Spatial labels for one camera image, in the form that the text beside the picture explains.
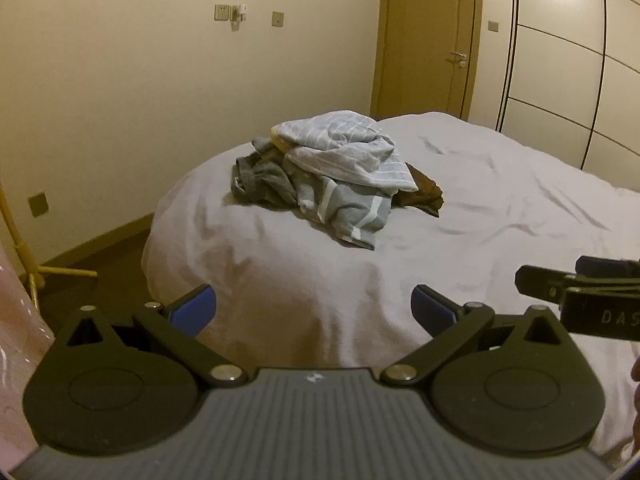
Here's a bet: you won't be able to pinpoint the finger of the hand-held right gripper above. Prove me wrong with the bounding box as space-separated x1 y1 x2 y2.
515 265 640 307
575 255 640 281

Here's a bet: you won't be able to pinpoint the person's right hand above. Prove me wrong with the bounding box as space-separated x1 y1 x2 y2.
630 357 640 453

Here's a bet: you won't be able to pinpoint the pale striped shirt yellow collar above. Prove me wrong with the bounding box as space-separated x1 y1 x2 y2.
270 109 420 193

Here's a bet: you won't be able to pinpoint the grey garment wide white stripes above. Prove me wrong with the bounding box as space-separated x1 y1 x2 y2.
295 175 393 251

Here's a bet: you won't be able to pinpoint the white panelled wardrobe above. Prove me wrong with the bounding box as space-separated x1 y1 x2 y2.
496 0 640 191

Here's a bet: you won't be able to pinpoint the brown garment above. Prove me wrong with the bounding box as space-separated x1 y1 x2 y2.
392 162 446 218

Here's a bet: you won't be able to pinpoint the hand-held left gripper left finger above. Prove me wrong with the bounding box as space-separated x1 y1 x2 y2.
52 284 251 388

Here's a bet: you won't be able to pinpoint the bed with grey duvet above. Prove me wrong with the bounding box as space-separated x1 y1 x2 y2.
141 111 640 468

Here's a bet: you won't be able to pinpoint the dark grey garment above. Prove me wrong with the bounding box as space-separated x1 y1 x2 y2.
230 137 301 211

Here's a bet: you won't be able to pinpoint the pink plastic sheet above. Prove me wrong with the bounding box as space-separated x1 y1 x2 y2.
0 240 56 466

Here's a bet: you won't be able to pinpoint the yellow wooden coat rack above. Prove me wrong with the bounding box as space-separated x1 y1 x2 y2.
0 180 98 306

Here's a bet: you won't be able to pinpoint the wooden door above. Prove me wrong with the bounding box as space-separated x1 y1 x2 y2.
370 0 485 122

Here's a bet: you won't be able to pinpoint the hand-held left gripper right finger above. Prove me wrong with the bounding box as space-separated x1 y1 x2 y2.
380 284 576 388

